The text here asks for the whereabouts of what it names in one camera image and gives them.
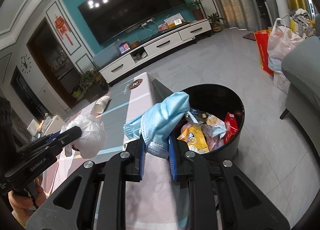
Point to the black round trash bin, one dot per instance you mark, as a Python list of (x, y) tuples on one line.
[(217, 100)]

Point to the white tv cabinet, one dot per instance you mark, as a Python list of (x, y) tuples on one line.
[(154, 48)]

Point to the red chinese knot left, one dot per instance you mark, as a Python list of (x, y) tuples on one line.
[(62, 28)]

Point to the wall clock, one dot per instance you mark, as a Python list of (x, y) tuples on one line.
[(25, 64)]

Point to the pink plastic bag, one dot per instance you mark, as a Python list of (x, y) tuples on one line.
[(214, 142)]

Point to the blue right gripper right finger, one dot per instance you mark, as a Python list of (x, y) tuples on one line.
[(172, 157)]

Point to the upright vacuum cleaner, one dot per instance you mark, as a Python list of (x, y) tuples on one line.
[(263, 9)]

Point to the potted plant on floor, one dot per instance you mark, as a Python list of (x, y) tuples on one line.
[(215, 22)]

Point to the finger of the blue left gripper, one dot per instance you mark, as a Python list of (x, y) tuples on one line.
[(67, 137), (53, 137)]

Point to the white storage box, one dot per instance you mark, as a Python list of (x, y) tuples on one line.
[(48, 126)]

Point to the blue face mask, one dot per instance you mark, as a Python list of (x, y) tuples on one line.
[(156, 124)]

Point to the white clear plastic bag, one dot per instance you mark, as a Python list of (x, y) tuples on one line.
[(92, 139)]

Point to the leafy plant in black planter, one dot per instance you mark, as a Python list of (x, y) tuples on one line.
[(91, 87)]

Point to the potted plant on cabinet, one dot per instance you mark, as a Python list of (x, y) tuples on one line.
[(195, 7)]

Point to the large black television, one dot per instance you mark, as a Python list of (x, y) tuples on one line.
[(108, 18)]

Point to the red shopping bag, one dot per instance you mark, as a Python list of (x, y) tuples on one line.
[(261, 38)]

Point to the blue white bread wrapper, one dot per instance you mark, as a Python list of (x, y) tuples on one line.
[(209, 124)]

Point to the yellow snack bag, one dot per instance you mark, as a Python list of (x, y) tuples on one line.
[(194, 138)]

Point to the left hand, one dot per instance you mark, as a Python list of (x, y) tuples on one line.
[(21, 204)]

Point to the clothes pile on sofa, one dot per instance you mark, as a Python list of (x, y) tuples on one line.
[(302, 24)]

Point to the white paper cup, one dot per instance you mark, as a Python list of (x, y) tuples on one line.
[(101, 104)]

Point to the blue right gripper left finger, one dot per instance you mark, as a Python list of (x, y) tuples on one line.
[(142, 155)]

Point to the red cigarette carton box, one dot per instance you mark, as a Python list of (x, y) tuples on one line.
[(231, 127)]

